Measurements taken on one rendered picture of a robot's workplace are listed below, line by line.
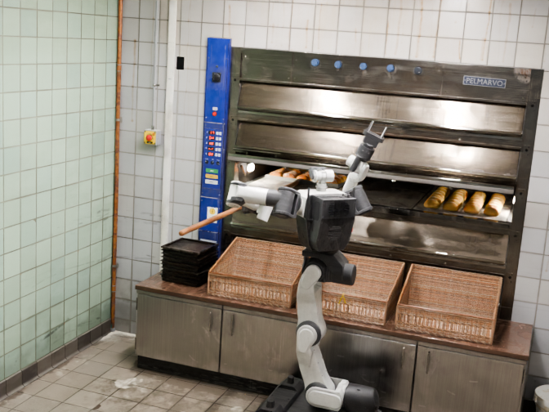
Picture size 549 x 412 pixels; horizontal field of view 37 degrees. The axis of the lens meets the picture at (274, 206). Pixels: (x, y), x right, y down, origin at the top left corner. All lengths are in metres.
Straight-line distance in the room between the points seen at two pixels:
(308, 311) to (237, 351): 0.82
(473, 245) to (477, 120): 0.76
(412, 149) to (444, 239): 0.60
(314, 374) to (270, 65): 1.99
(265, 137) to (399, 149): 0.88
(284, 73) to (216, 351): 1.81
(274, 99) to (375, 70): 0.68
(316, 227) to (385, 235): 1.08
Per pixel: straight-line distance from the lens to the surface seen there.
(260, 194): 4.20
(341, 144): 5.15
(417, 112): 5.03
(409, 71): 5.04
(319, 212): 4.13
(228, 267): 5.36
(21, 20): 4.83
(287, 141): 5.25
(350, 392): 4.51
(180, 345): 5.24
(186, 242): 5.44
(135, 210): 5.78
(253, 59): 5.31
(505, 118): 4.98
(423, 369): 4.79
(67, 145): 5.27
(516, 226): 5.06
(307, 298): 4.39
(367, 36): 5.08
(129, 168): 5.75
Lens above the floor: 2.20
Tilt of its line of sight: 12 degrees down
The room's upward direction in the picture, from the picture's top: 4 degrees clockwise
